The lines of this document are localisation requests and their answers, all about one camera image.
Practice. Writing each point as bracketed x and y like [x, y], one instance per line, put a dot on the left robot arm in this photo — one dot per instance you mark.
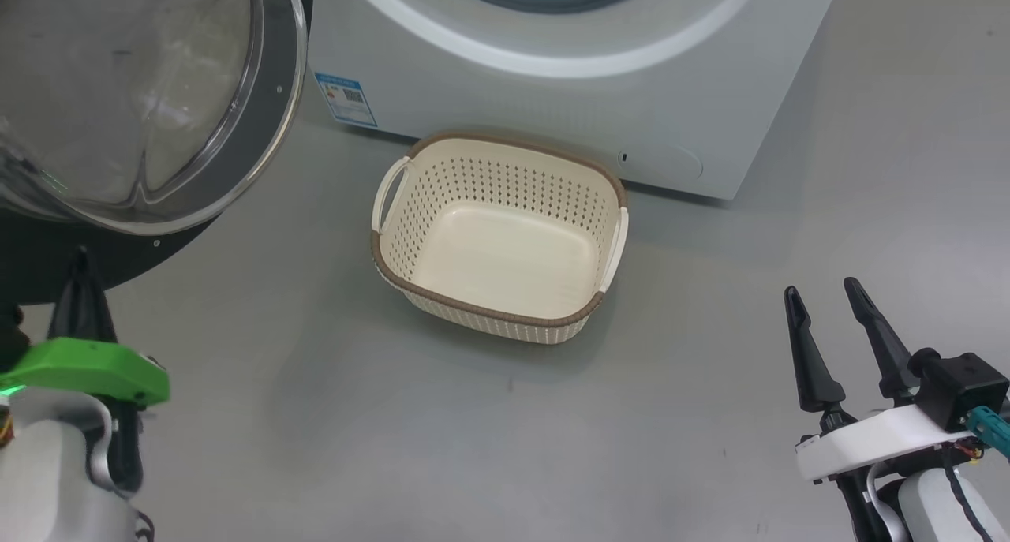
[47, 479]

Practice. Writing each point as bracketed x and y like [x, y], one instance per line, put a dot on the white washing machine body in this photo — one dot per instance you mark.
[552, 92]

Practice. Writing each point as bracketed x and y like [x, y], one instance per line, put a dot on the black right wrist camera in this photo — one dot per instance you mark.
[963, 384]

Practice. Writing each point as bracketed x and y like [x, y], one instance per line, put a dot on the black glass washing machine door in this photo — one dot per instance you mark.
[252, 147]

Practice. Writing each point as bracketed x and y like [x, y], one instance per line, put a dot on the cream perforated laundry basket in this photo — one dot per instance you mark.
[505, 266]

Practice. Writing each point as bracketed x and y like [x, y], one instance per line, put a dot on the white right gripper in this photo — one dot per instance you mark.
[868, 439]

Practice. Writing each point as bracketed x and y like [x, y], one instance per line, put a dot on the blue energy label sticker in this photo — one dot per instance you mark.
[347, 99]

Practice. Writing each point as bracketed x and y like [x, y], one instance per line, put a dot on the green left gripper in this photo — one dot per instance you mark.
[87, 368]

